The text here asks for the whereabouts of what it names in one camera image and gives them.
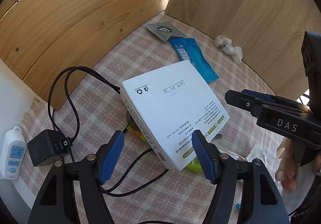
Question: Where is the blue plastic packet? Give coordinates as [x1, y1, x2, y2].
[169, 38, 219, 83]

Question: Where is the green yellow packet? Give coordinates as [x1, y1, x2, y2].
[127, 126, 202, 172]

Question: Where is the crumpled white tissue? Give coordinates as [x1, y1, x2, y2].
[214, 35, 243, 64]

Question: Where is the pink plaid tablecloth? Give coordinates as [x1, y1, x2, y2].
[18, 12, 312, 224]

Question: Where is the white cardboard box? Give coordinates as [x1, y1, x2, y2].
[120, 60, 230, 171]

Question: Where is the grey foil sachet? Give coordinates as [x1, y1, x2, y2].
[146, 22, 186, 41]

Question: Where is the white power strip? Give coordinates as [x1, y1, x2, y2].
[1, 126, 27, 180]

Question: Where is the light wooden board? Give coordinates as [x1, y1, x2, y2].
[166, 0, 320, 100]

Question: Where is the clear plastic wrapper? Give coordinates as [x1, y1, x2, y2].
[216, 144, 267, 164]

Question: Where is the pine wooden panel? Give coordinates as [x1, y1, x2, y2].
[1, 0, 169, 101]

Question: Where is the right hand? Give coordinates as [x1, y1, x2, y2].
[275, 137, 321, 192]

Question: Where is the black cable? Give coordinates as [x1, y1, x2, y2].
[47, 66, 170, 198]

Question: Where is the black power adapter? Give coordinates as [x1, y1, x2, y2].
[27, 129, 67, 167]

